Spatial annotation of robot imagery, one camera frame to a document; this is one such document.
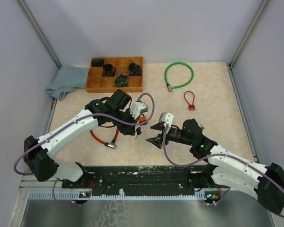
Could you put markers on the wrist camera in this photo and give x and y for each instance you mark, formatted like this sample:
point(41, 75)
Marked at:
point(138, 108)
point(166, 119)

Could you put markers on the aluminium frame post left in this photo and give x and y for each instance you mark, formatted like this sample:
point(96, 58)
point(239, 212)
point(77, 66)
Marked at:
point(39, 32)

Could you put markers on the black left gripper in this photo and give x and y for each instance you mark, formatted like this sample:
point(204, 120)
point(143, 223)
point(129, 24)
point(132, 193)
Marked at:
point(127, 130)

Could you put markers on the green cable lock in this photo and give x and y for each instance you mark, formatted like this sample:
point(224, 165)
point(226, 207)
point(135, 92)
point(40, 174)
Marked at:
point(179, 77)

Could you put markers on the wooden compartment tray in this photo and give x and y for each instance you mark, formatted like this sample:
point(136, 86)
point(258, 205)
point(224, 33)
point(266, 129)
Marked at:
point(96, 83)

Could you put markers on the black yellow rolled item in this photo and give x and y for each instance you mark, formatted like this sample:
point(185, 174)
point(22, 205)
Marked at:
point(121, 80)

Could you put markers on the black rolled item far left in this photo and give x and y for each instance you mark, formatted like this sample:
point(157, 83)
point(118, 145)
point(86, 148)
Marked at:
point(99, 62)

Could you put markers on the aluminium frame post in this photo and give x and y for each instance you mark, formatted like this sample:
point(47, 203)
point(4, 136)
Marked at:
point(39, 32)
point(249, 32)

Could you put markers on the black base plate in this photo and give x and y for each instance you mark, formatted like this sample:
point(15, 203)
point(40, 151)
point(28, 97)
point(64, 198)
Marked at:
point(144, 180)

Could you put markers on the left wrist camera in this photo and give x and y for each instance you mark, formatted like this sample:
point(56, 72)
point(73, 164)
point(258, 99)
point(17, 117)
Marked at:
point(138, 108)

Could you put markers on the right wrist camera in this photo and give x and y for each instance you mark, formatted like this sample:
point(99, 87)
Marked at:
point(166, 119)

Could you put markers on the grey blue cloth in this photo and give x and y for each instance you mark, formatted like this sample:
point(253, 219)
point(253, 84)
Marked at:
point(68, 79)

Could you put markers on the red cable lock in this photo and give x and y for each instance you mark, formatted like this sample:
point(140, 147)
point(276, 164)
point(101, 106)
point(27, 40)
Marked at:
point(106, 136)

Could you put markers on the orange black padlock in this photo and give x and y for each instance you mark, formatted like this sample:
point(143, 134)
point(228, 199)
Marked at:
point(142, 119)

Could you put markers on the red cable padlock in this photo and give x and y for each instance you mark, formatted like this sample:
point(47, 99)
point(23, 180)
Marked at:
point(189, 97)

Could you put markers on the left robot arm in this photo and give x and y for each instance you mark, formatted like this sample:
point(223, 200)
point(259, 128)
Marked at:
point(41, 153)

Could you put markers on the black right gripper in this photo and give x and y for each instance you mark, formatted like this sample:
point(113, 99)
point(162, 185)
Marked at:
point(156, 140)

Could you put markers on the aluminium frame post right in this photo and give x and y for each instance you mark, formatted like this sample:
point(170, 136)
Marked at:
point(249, 32)

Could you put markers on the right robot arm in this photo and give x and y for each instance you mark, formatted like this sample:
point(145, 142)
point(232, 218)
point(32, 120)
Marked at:
point(263, 183)

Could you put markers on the black rolled item right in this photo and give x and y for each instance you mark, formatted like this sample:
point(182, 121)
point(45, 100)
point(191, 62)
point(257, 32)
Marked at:
point(135, 69)

